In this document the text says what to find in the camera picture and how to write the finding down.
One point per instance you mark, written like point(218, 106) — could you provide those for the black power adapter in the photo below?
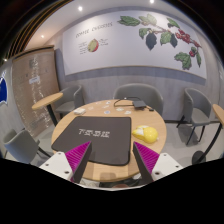
point(139, 104)

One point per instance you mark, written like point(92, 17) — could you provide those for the wooden wall panel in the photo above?
point(33, 78)

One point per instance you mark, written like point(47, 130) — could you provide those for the grey chair right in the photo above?
point(196, 110)

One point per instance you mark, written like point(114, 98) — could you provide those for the round wooden table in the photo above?
point(112, 108)

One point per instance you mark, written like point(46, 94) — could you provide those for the coffee plant wall poster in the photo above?
point(133, 38)

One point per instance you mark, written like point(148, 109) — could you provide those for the small round table left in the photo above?
point(46, 102)

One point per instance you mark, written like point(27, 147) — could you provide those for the grey chair back left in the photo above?
point(72, 98)

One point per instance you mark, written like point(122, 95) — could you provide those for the small round table right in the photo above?
point(200, 156)

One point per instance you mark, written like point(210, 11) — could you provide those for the small round table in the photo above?
point(200, 156)
point(46, 102)

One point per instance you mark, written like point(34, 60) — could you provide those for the grey chair behind table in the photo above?
point(140, 91)

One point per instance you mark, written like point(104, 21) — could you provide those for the grey chair front left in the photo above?
point(22, 146)

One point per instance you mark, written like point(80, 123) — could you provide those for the white box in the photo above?
point(79, 111)

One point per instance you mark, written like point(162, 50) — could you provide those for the dark grey mouse mat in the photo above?
point(110, 137)

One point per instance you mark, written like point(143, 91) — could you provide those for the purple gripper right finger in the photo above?
point(146, 159)

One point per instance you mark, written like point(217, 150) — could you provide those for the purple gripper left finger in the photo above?
point(77, 159)

